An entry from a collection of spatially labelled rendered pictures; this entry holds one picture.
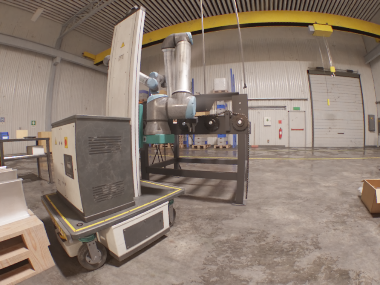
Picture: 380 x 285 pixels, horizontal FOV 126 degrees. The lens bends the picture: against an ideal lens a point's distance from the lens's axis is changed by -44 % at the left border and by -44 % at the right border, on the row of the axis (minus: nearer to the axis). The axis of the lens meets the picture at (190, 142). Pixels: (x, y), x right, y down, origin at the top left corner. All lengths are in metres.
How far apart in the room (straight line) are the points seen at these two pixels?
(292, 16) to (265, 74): 4.36
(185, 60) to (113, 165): 0.86
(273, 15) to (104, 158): 8.94
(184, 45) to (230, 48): 10.99
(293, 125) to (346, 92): 4.58
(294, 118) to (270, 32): 5.99
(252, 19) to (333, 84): 6.68
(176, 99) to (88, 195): 0.78
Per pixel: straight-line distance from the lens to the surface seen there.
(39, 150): 3.18
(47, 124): 11.37
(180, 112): 1.12
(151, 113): 1.17
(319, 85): 11.99
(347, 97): 12.76
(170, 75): 1.46
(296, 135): 11.04
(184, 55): 1.32
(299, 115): 11.17
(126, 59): 1.35
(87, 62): 13.12
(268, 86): 11.24
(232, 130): 1.79
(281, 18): 9.11
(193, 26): 9.33
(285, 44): 12.59
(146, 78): 1.59
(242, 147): 1.76
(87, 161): 0.87
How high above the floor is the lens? 0.74
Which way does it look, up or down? 2 degrees down
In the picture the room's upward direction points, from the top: 1 degrees counter-clockwise
